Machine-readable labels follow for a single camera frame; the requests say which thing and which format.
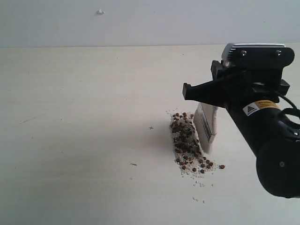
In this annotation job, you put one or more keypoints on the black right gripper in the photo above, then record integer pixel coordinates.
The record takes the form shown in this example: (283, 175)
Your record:
(240, 90)

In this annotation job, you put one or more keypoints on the wide white-bristle paint brush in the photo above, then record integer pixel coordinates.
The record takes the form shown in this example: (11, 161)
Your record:
(205, 122)

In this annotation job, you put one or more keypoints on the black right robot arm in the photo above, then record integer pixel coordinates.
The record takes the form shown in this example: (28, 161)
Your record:
(275, 142)

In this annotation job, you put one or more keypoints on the scattered brown pellets and rice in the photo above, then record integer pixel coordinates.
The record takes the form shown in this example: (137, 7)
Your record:
(205, 169)

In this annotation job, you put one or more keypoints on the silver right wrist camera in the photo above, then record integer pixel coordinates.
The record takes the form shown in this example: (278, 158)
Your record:
(258, 55)

